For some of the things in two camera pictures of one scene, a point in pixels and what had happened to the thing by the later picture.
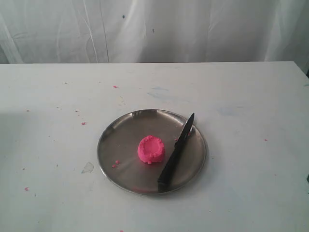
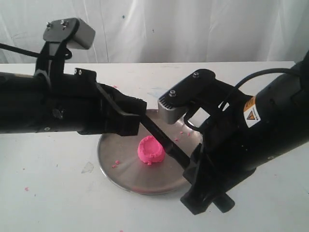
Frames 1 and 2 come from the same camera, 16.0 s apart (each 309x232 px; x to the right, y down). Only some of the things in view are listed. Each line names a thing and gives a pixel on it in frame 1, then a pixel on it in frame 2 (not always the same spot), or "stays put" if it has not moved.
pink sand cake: (151, 149) stays put
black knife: (164, 180) -> (170, 146)
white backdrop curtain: (121, 31) stays put
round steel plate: (126, 169) stays put
